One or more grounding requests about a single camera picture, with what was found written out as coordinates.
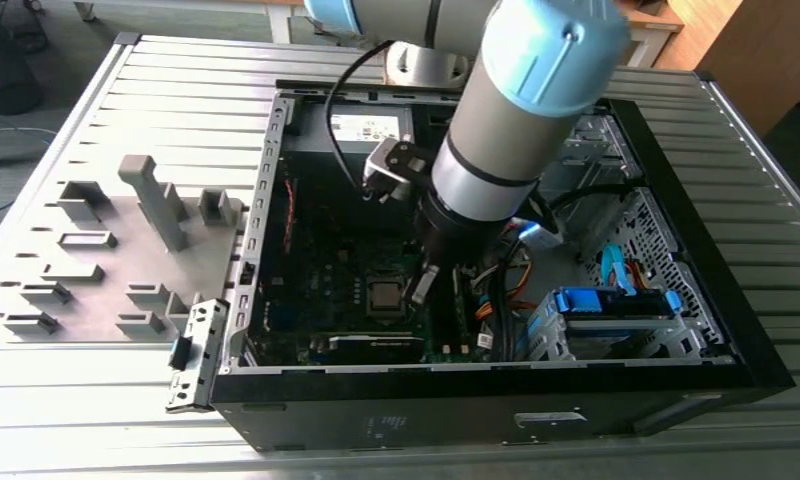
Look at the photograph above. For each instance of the wooden cabinet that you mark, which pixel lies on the wooden cabinet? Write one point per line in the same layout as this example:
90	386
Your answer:
760	60

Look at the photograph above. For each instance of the tall grey drive cage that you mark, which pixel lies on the tall grey drive cage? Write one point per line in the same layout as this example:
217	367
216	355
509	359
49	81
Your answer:
594	165

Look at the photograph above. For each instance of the black RAM slot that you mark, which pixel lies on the black RAM slot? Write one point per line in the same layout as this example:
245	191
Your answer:
455	330
447	330
439	330

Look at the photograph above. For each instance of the silver CPU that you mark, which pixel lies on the silver CPU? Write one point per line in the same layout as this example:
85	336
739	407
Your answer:
383	294

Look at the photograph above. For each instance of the black PC case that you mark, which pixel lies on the black PC case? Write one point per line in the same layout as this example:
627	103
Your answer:
440	415

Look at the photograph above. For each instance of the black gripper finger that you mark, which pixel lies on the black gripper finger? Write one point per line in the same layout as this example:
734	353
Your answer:
421	285

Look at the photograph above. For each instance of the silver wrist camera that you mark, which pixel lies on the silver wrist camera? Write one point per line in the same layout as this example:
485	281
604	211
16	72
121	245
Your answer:
540	232
396	165

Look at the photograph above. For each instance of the grey power supply unit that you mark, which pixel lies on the grey power supply unit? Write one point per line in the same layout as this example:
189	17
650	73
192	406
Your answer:
307	185

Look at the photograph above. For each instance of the teal plastic latch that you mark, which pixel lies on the teal plastic latch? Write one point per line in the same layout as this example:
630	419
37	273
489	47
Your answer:
181	354

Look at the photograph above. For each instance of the blue plastic bay rail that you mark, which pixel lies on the blue plastic bay rail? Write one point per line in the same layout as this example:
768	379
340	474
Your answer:
529	339

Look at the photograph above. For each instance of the wooden desk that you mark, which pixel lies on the wooden desk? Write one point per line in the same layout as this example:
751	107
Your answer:
660	20

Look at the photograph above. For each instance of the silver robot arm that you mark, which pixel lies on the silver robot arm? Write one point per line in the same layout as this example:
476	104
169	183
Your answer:
500	130

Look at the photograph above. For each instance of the grey metal card retainer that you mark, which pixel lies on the grey metal card retainer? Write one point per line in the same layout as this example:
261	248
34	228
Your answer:
203	325

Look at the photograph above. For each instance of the green RAM stick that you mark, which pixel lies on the green RAM stick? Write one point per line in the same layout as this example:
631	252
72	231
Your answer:
463	320

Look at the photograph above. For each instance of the grey disk bay cage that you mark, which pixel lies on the grey disk bay cage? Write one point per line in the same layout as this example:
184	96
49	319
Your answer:
623	326

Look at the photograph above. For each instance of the black office chair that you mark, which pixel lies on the black office chair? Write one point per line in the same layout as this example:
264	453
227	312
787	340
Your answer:
9	75

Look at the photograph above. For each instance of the black graphics card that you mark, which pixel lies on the black graphics card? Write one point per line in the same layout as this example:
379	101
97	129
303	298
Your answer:
373	345

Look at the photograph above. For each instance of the grey printed parts rack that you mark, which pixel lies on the grey printed parts rack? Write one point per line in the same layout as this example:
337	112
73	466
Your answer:
140	280

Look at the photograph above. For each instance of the green motherboard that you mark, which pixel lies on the green motherboard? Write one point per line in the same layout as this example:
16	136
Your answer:
327	300

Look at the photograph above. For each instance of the blue disk carrier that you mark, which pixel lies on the blue disk carrier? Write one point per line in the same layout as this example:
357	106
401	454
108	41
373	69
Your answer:
576	302

